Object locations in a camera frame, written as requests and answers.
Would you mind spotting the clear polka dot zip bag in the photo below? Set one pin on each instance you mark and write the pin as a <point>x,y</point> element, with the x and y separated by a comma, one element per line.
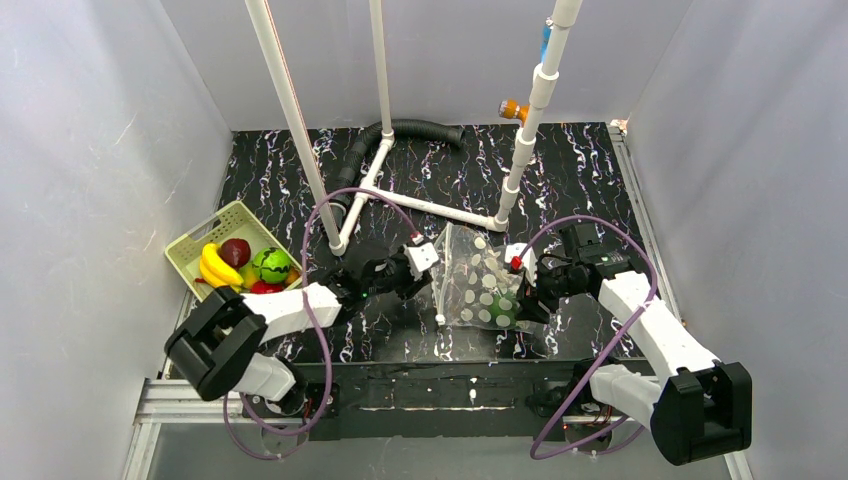
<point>471,271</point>

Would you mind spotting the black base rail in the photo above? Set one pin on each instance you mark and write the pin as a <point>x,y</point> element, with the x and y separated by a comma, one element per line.
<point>429,400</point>

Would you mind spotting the green striped fake watermelon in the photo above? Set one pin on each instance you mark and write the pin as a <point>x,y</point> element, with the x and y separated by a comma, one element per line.
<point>272,265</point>

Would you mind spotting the yellow fake banana bunch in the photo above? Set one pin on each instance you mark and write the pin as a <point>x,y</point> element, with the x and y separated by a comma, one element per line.
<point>216,272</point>

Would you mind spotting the orange clamp knob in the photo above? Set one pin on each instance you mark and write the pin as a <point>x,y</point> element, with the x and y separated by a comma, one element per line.
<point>510,109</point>

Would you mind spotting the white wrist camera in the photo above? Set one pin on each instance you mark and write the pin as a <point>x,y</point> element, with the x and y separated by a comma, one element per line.
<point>521,259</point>
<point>421,257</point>

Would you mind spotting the white PVC pipe frame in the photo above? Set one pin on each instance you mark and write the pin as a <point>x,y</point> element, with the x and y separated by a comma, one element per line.
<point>339,223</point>

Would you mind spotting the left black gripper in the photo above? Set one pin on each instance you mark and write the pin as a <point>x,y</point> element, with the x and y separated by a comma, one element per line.
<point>403,275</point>

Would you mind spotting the green fake fruit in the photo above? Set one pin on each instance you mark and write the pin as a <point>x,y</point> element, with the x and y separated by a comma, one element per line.
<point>249,276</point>

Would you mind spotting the blue clamp knob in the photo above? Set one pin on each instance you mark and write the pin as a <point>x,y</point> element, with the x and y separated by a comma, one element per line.
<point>545,37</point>

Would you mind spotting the red fake apple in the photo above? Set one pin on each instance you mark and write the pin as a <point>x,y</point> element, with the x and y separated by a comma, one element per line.
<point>262,287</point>

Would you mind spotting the orange fake fruit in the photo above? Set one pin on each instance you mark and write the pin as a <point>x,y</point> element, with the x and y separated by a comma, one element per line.
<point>292,277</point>

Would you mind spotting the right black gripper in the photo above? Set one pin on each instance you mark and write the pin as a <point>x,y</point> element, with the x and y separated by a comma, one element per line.
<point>535,285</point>

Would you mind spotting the light green plastic basket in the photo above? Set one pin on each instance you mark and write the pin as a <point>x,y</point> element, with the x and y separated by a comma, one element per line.
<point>234,220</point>

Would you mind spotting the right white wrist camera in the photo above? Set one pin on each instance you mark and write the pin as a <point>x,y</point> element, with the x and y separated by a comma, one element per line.
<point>521,259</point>

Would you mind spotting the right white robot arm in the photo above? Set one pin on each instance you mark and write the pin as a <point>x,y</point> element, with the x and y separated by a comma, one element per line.
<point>653,371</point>

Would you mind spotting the dark red fake fruit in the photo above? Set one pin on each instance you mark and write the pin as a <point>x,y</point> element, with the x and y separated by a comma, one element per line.
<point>235,252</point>

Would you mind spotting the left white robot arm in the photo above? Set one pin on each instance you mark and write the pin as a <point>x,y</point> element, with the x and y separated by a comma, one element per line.
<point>217,348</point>

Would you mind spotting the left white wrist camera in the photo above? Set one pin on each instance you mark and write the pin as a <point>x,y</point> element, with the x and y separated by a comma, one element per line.
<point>421,257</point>

